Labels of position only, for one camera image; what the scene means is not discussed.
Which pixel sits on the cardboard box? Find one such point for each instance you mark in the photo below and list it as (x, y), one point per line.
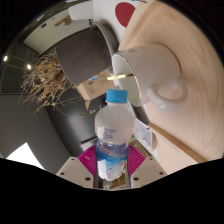
(96, 85)

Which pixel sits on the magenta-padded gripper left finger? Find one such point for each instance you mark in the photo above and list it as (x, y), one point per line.
(80, 166)

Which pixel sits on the blue-capped white drink bottle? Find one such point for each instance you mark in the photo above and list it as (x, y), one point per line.
(113, 133)

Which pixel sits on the round ceiling lights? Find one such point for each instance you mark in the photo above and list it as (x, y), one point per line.
(29, 66)

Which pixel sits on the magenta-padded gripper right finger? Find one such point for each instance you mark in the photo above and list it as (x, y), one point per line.
(143, 168)

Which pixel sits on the flat round red coaster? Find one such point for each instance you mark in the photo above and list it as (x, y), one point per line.
(125, 13)

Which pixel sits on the long ceiling light strip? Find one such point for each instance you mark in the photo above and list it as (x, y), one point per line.
(25, 156)

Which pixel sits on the grey pot with dried plant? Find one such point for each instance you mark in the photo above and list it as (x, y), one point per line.
(83, 56)

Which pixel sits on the light wooden board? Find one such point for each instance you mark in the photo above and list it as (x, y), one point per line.
(200, 100)

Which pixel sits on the gold stirrer with yellow tag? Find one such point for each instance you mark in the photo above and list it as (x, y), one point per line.
(120, 76)

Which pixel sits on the white ceramic mug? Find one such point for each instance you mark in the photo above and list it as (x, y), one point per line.
(156, 73)

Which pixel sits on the wooden figure sculpture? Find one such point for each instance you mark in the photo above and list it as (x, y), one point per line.
(64, 21)

